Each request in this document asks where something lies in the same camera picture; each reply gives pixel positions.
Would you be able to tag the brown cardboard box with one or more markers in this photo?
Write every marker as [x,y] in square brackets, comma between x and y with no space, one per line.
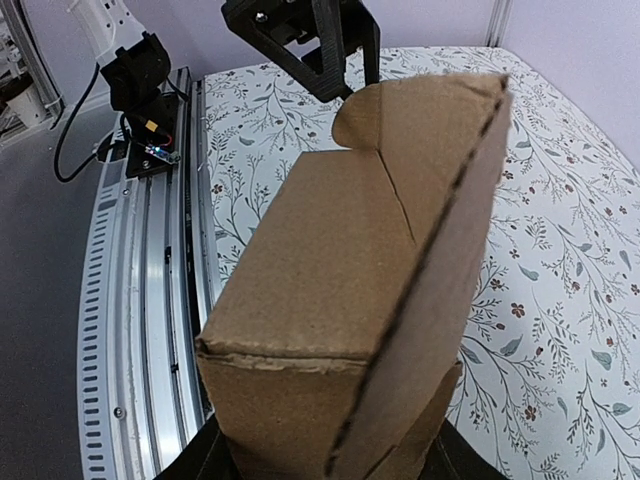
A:
[332,350]

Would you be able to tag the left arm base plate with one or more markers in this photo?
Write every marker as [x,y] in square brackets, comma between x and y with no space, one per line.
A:
[148,148]

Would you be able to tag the right aluminium corner post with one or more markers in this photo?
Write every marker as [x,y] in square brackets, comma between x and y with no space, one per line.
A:
[498,23]

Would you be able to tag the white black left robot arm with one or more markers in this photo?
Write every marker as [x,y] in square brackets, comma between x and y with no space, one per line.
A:
[131,59]

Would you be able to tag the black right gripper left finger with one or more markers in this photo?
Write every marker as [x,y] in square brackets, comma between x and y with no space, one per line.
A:
[207,456]

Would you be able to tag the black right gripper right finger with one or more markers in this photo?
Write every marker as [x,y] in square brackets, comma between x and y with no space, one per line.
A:
[451,457]

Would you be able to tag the floral patterned table mat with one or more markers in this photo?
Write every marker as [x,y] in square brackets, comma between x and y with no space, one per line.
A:
[550,380]

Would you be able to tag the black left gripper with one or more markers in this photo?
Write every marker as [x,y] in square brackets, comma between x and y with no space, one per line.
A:
[304,38]

